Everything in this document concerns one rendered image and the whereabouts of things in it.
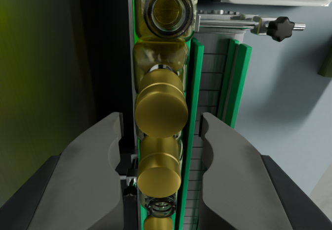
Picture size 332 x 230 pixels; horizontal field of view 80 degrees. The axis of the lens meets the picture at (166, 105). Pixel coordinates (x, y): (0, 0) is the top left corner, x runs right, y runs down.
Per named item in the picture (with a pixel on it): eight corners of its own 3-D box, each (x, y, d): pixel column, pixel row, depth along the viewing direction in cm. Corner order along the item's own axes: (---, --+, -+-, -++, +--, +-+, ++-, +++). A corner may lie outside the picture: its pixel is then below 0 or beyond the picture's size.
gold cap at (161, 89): (138, 68, 15) (130, 90, 12) (184, 69, 16) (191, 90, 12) (140, 109, 17) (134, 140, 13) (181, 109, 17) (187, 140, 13)
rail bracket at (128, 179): (114, 145, 49) (99, 191, 37) (142, 146, 49) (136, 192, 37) (115, 158, 51) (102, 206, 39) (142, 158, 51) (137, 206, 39)
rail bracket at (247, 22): (186, 10, 35) (198, 13, 24) (280, 13, 35) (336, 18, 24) (185, 28, 36) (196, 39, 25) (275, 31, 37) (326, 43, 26)
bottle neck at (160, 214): (148, 162, 23) (145, 199, 19) (174, 162, 23) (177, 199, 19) (148, 181, 24) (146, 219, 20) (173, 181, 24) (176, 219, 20)
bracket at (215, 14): (191, 8, 41) (197, 9, 35) (236, 10, 41) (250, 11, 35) (189, 27, 43) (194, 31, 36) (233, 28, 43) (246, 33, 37)
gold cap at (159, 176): (140, 130, 18) (134, 165, 14) (179, 130, 18) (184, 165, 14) (141, 160, 20) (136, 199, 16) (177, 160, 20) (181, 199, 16)
